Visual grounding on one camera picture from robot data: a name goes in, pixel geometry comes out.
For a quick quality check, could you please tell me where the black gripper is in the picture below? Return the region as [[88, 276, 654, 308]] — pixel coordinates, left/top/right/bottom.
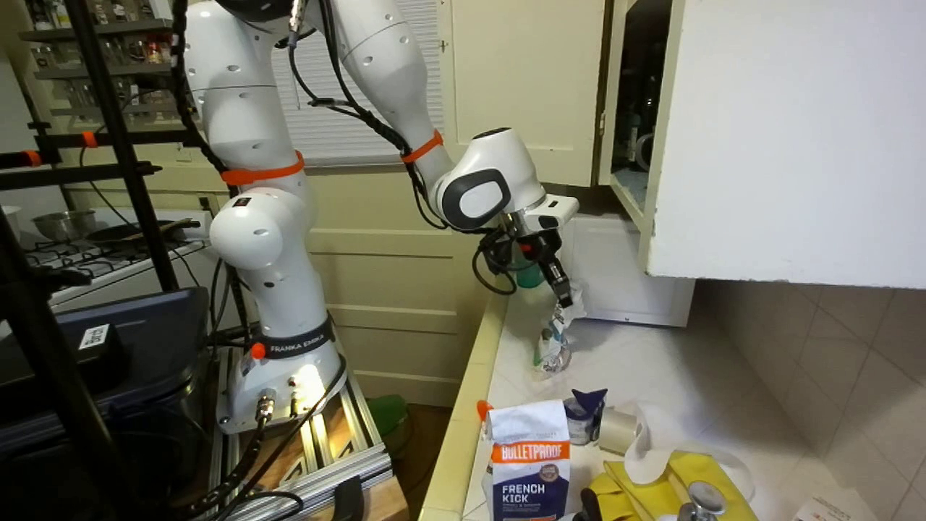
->
[[480, 195, 580, 308]]

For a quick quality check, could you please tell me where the white and green pack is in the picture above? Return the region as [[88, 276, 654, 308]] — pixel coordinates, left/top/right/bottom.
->
[[534, 308, 574, 373]]

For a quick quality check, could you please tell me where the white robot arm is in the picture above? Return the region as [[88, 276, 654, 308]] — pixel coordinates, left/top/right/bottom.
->
[[182, 0, 577, 435]]

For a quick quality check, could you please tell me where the open upper cabinet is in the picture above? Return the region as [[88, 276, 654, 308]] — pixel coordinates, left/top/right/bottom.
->
[[599, 0, 671, 228]]

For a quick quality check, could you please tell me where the white cabinet door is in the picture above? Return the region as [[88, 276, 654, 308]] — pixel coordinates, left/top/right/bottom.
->
[[645, 0, 926, 289]]

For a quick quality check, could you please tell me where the teal plastic cup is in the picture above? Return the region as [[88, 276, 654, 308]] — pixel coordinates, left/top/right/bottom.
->
[[516, 264, 545, 289]]

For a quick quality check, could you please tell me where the white coffee bag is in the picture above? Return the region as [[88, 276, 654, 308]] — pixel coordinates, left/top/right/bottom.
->
[[486, 400, 570, 521]]

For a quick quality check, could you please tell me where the dark storage bin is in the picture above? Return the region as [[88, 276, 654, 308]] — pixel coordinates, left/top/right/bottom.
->
[[0, 287, 208, 499]]

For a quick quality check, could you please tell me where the black metal shelf rack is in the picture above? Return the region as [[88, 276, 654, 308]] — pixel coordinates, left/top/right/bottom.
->
[[0, 0, 198, 521]]

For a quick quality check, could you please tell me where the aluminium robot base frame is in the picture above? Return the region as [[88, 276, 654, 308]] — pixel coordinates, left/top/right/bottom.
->
[[205, 380, 409, 521]]

